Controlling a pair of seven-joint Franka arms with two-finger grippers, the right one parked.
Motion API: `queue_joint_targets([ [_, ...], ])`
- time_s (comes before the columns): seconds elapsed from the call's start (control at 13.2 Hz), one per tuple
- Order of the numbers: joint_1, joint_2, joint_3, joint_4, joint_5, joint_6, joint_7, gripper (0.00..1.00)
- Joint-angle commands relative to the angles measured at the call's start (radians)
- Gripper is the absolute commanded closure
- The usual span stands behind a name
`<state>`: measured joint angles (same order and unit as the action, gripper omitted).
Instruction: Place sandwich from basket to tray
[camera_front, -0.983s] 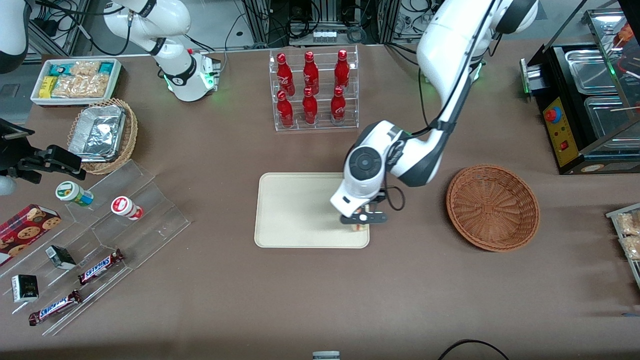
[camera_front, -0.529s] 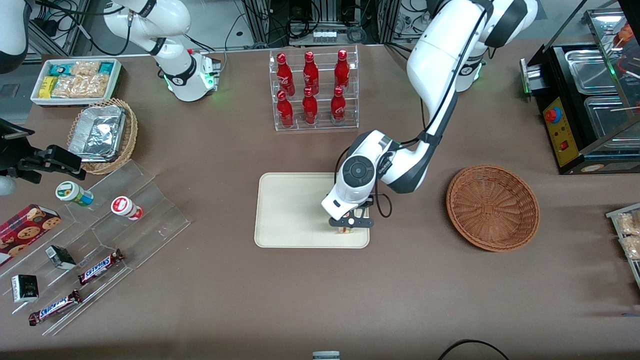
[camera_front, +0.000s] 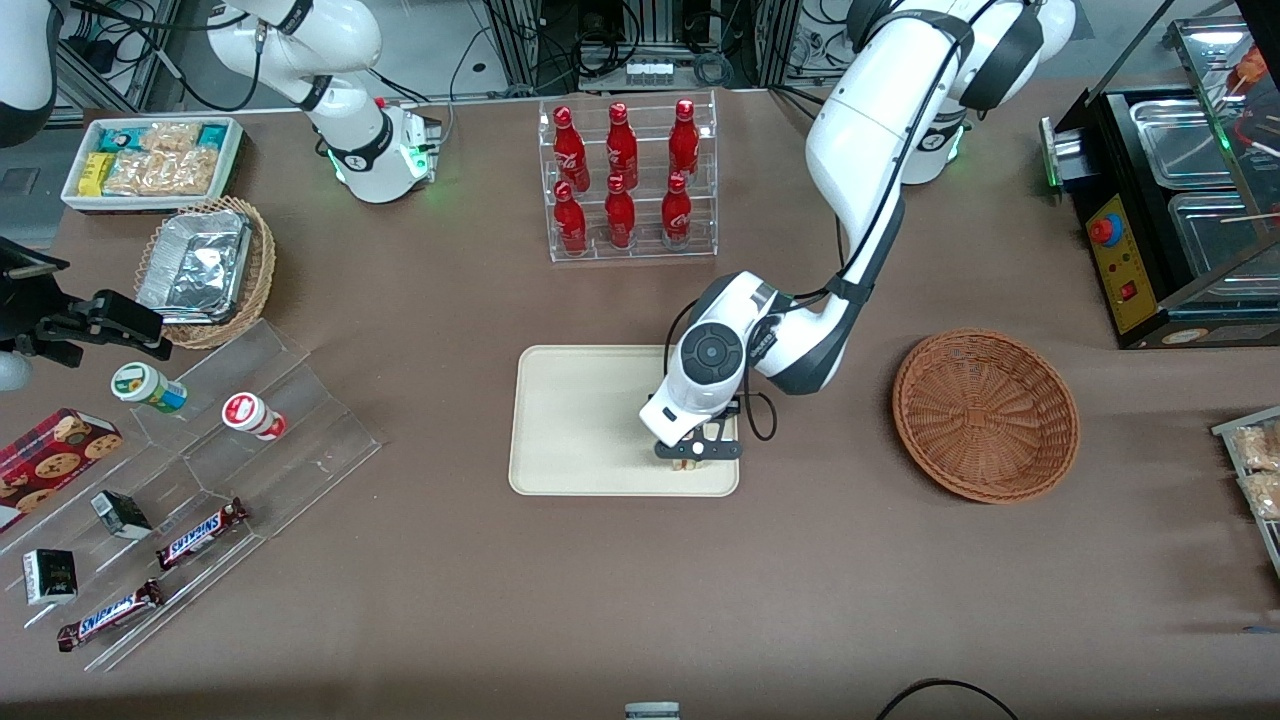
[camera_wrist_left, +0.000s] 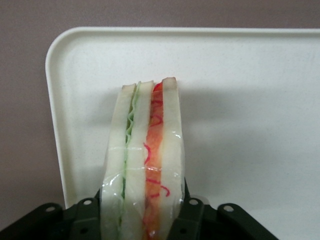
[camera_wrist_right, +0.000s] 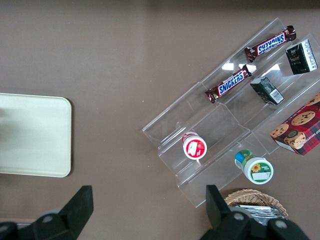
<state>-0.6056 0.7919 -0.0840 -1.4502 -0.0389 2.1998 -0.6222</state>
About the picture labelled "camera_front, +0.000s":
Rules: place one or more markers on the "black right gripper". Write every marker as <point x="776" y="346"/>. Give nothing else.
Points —
<point x="22" y="308"/>

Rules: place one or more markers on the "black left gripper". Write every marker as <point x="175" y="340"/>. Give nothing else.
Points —
<point x="733" y="408"/>

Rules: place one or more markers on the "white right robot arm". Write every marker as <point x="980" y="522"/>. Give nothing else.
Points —
<point x="350" y="110"/>

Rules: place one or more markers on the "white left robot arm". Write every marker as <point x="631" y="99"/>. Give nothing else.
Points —
<point x="870" y="130"/>

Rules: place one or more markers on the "beige rectangular tray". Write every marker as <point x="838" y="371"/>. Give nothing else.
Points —
<point x="580" y="420"/>

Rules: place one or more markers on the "light wicker basket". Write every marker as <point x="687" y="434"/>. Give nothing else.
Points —
<point x="262" y="270"/>

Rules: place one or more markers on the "round brown wicker basket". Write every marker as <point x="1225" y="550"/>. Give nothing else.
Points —
<point x="985" y="415"/>

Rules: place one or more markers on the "grey snack tray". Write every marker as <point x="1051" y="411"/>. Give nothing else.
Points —
<point x="1270" y="545"/>

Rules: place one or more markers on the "green label yogurt cup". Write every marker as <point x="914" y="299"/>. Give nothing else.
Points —
<point x="150" y="388"/>

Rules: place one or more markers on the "aluminium foil container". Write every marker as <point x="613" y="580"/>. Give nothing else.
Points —
<point x="195" y="265"/>

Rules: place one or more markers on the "red label yogurt cup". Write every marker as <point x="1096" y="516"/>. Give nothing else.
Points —
<point x="252" y="415"/>

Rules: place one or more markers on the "white snack bin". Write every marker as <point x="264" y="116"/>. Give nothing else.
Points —
<point x="75" y="200"/>

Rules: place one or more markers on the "large clear cracker bag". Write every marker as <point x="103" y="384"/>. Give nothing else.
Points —
<point x="165" y="175"/>

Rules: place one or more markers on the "red cookie box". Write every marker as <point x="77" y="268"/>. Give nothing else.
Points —
<point x="50" y="460"/>

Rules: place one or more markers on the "yellow snack packet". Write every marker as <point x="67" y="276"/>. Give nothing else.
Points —
<point x="95" y="175"/>

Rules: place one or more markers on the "small black box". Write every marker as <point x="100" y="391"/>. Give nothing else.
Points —
<point x="50" y="578"/>
<point x="122" y="515"/>

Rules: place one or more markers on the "teal snack packet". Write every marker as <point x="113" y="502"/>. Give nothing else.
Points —
<point x="212" y="136"/>
<point x="120" y="138"/>

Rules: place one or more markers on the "small clear cracker bag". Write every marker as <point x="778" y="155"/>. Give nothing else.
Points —
<point x="170" y="138"/>

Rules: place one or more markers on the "clear acrylic stepped display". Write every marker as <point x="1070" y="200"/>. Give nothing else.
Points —
<point x="300" y="450"/>

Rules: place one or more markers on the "Snickers chocolate bar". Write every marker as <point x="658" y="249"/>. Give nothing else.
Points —
<point x="200" y="535"/>
<point x="110" y="615"/>

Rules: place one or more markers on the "clear acrylic bottle rack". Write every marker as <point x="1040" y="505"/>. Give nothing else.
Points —
<point x="645" y="250"/>

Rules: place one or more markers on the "red cola bottle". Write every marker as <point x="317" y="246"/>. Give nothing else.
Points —
<point x="620" y="218"/>
<point x="676" y="215"/>
<point x="684" y="145"/>
<point x="622" y="150"/>
<point x="570" y="225"/>
<point x="570" y="155"/>

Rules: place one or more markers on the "grey device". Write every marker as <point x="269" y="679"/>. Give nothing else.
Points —
<point x="652" y="711"/>

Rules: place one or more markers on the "white power strip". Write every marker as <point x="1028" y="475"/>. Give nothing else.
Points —
<point x="648" y="72"/>

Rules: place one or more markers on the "red emergency button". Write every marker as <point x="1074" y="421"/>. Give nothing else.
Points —
<point x="1106" y="231"/>

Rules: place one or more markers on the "black food warmer case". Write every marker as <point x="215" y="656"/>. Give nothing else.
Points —
<point x="1100" y="130"/>

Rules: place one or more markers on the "clear pastry bag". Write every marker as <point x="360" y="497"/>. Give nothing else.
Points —
<point x="1265" y="495"/>
<point x="1258" y="447"/>

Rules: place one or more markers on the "steel warmer pan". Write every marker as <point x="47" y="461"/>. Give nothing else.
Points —
<point x="1215" y="235"/>
<point x="1180" y="145"/>

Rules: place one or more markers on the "aluminium frame rack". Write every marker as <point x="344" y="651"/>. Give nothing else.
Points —
<point x="655" y="20"/>

